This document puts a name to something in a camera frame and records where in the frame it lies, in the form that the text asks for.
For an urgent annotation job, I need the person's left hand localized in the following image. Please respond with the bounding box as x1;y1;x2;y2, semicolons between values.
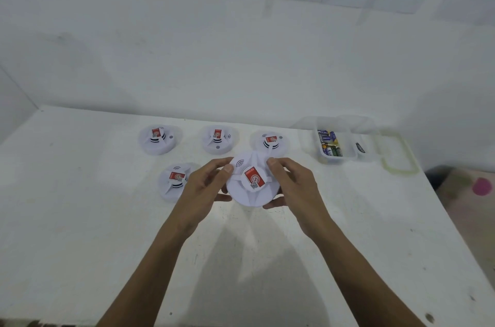
170;157;235;238

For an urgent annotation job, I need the person's right hand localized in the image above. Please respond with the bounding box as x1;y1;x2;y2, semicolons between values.
262;156;333;238

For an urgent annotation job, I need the clear plastic container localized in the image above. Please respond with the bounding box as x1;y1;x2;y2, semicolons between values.
292;116;358;164
350;118;382;161

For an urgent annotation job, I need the pile of assorted batteries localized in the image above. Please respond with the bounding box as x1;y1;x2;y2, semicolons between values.
318;129;344;157

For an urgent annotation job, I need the clear lid with green rim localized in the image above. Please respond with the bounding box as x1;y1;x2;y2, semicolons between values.
381;131;420;176

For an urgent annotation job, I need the person's left forearm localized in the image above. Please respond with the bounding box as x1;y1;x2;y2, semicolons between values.
95;222;191;327

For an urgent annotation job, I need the person's right forearm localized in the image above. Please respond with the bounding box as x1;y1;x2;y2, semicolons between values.
309;227;427;327

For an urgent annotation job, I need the cream fabric with pink dots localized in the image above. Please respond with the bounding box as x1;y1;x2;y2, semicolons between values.
425;166;495;262

